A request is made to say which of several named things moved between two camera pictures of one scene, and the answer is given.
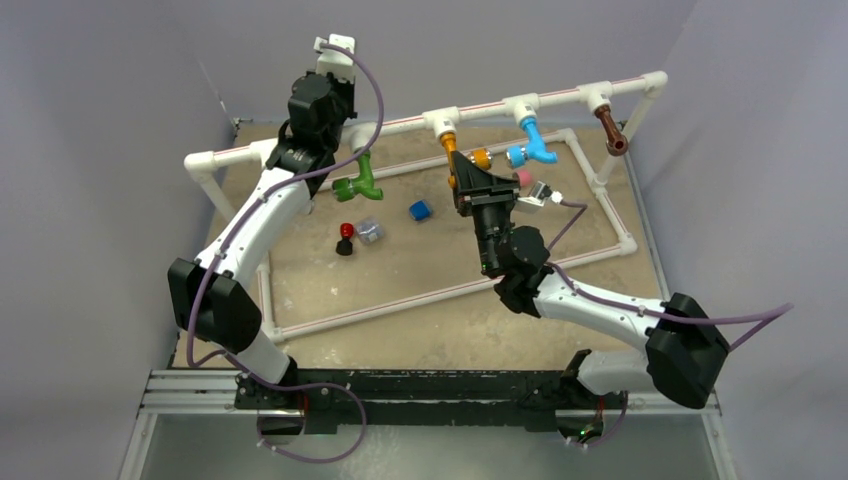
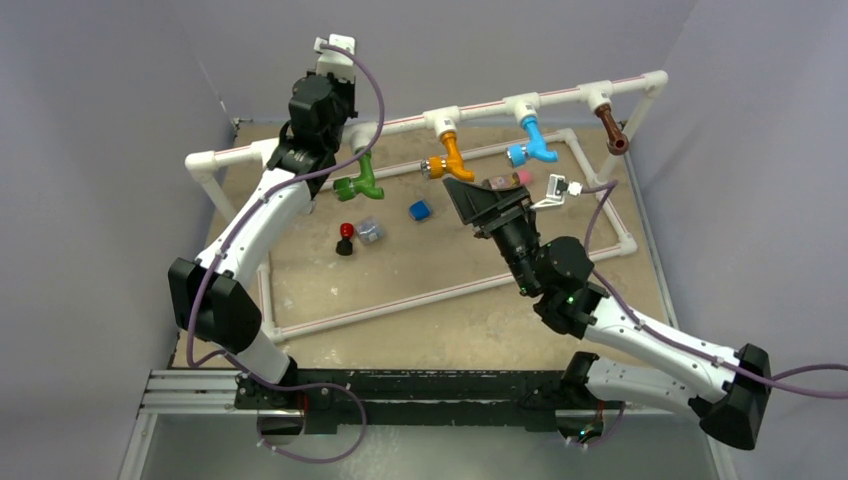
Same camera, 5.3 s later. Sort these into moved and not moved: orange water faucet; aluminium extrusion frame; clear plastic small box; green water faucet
Moved: orange water faucet
Not moved: aluminium extrusion frame; green water faucet; clear plastic small box
